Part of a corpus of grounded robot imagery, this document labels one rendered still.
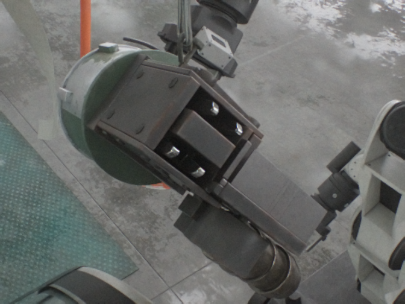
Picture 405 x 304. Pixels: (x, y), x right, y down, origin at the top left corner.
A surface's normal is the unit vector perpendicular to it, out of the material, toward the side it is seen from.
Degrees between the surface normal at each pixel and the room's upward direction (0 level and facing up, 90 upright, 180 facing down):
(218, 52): 88
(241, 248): 56
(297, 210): 65
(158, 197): 0
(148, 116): 43
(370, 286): 28
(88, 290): 35
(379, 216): 14
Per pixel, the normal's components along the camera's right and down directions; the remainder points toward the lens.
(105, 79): 0.46, 0.21
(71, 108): -0.88, 0.00
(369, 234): -0.78, 0.43
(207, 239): -0.31, -0.33
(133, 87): -0.68, -0.55
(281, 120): 0.00, -0.74
